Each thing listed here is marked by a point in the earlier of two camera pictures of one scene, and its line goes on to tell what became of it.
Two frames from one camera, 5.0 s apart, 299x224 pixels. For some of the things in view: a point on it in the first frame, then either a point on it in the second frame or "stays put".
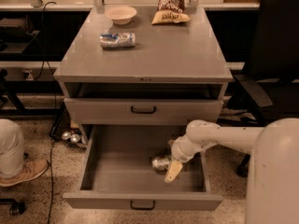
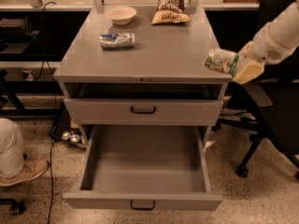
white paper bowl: [121, 15] stays put
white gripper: [179, 150] -> [263, 48]
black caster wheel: [16, 208] stays put
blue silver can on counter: [117, 40] stays put
